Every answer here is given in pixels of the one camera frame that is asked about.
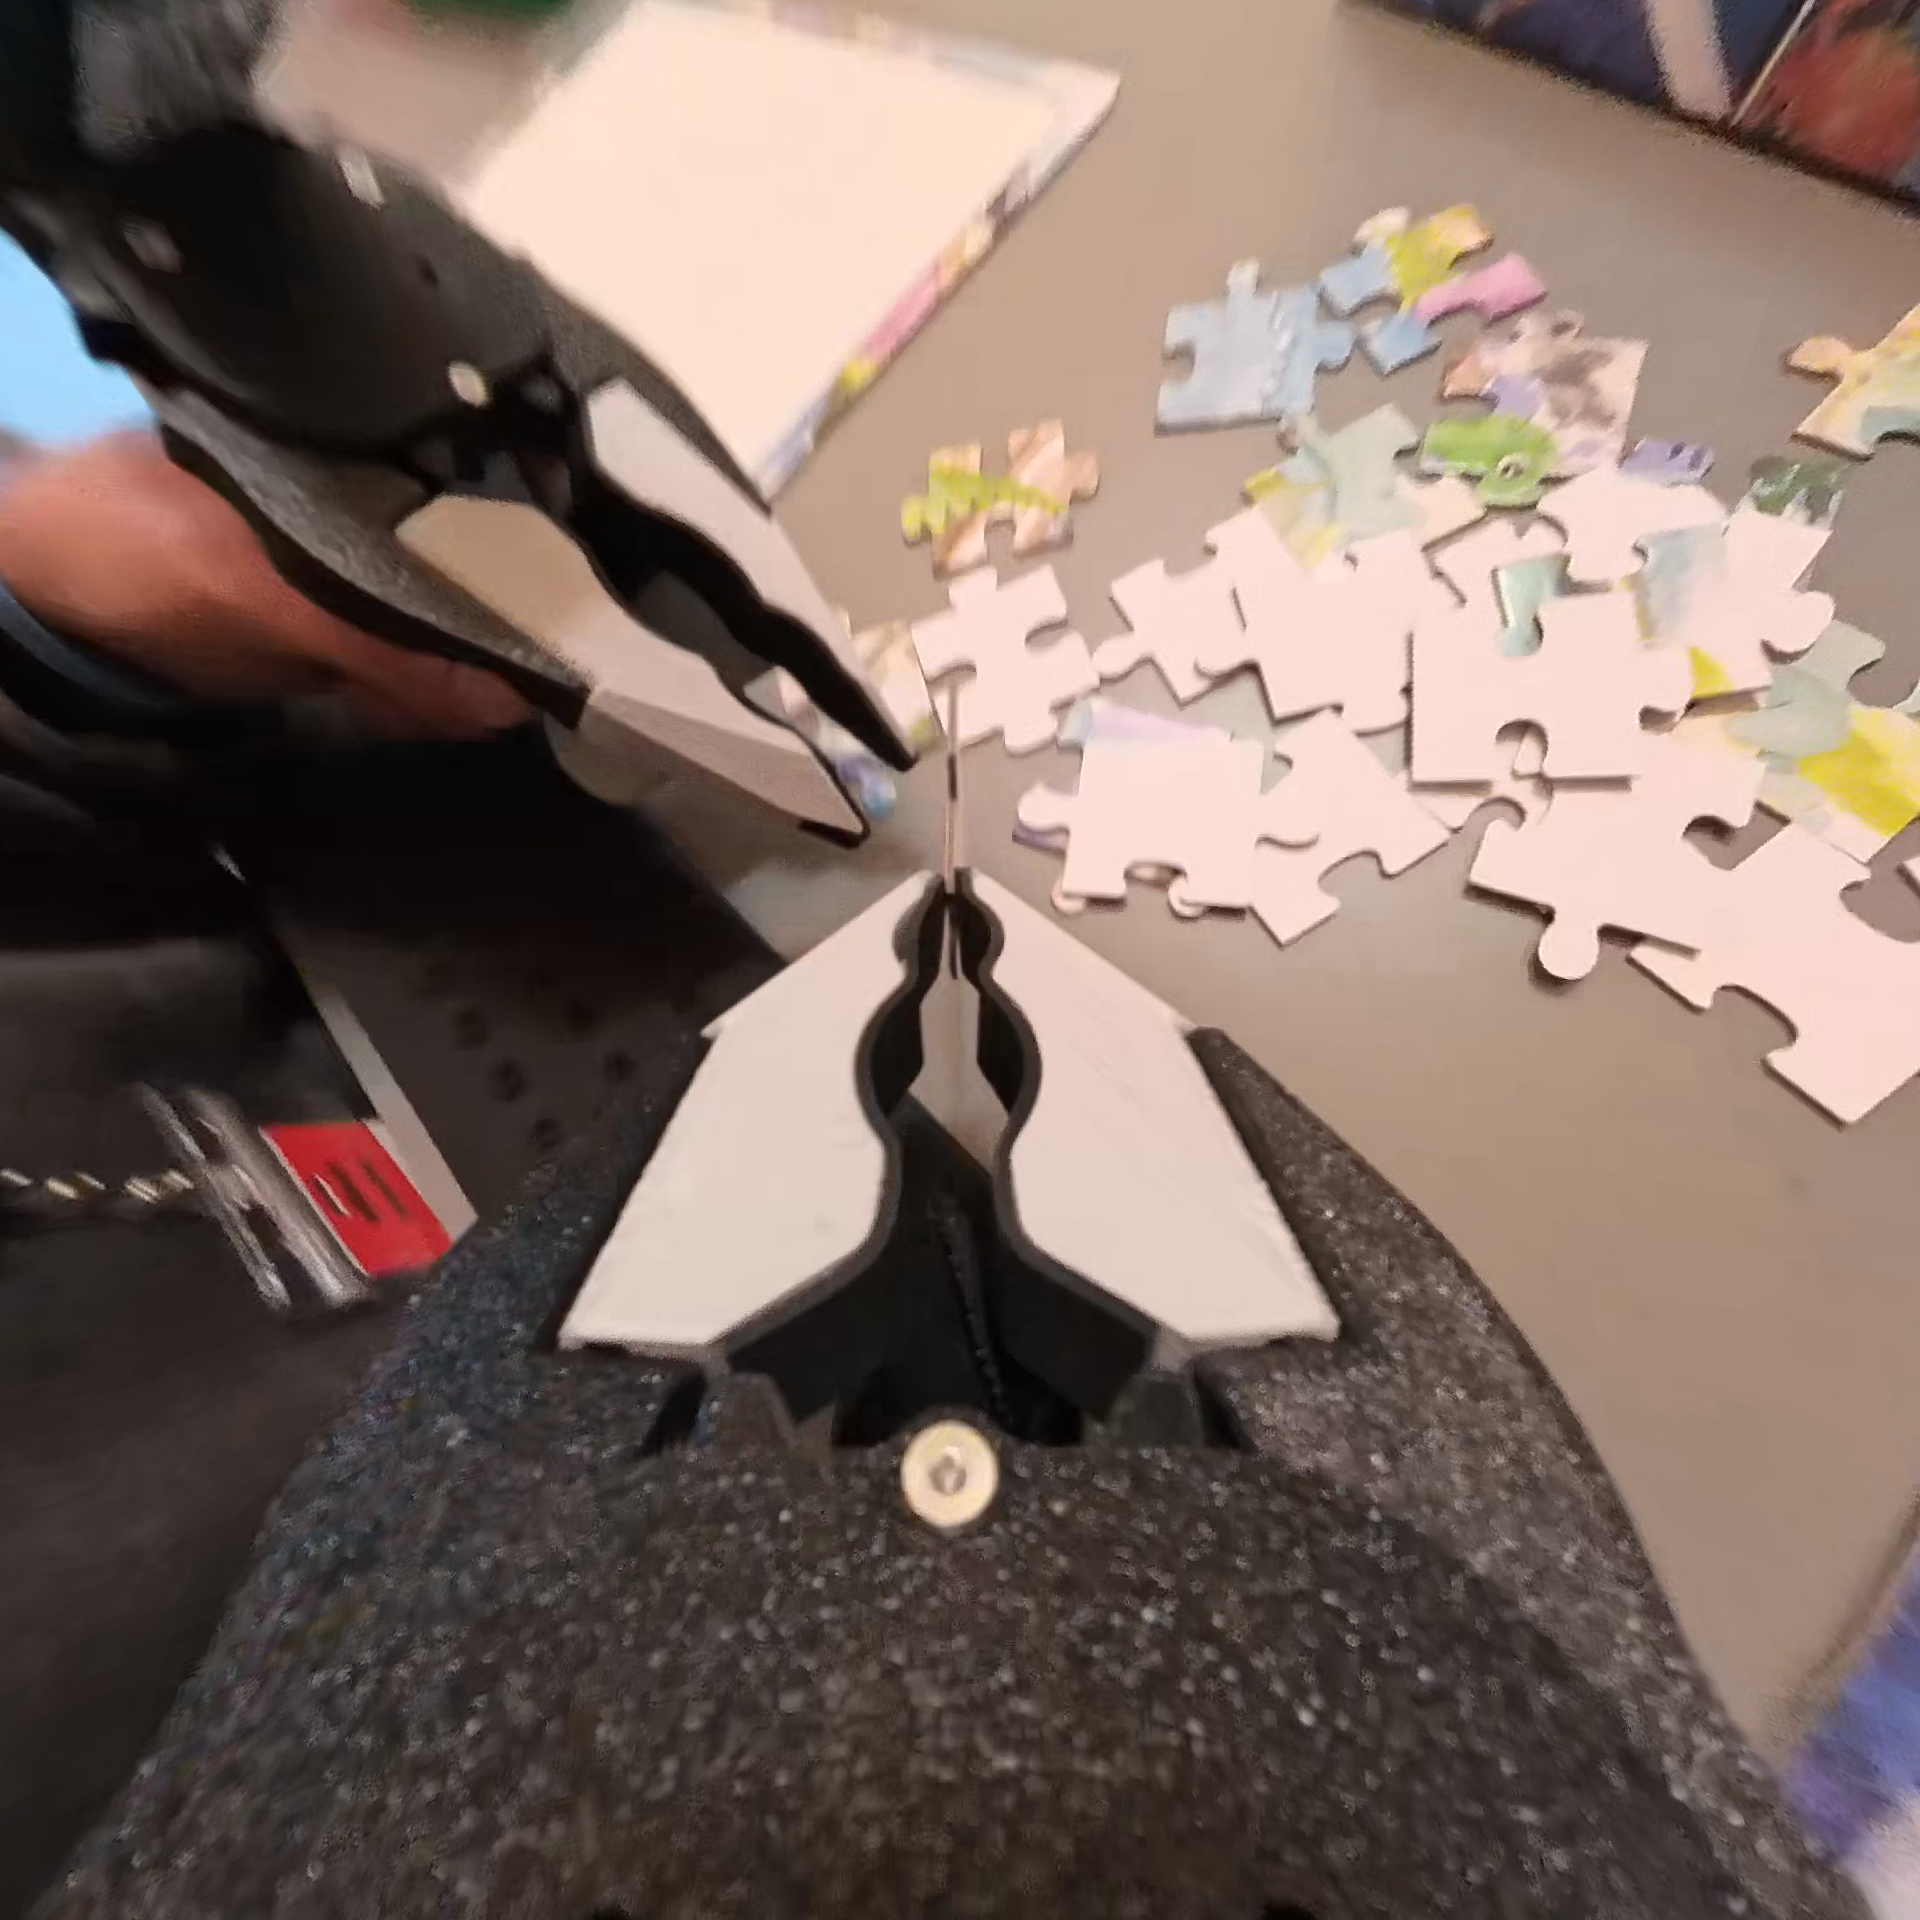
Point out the landscape jigsaw puzzle board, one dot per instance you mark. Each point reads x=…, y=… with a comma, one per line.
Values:
x=750, y=193

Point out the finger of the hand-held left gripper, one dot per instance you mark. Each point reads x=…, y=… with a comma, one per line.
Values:
x=631, y=661
x=691, y=510

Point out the grey desk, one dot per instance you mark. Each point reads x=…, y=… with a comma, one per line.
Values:
x=1502, y=1274

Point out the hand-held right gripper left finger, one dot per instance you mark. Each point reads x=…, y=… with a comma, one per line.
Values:
x=737, y=1188

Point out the red label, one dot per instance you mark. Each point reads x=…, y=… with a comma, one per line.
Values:
x=360, y=1192

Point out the joined printed puzzle pieces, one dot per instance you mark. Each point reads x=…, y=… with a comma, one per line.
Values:
x=1425, y=250

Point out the printed jigsaw puzzle box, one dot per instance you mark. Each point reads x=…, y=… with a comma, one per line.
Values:
x=1650, y=45

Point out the space jigsaw puzzle board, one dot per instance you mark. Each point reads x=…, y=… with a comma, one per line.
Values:
x=1861, y=1725

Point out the person's left hand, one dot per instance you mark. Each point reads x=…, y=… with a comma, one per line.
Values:
x=118, y=558

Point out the pile of puzzle pieces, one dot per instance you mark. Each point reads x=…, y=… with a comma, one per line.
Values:
x=1502, y=706

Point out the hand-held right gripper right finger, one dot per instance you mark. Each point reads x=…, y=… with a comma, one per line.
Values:
x=1153, y=1172

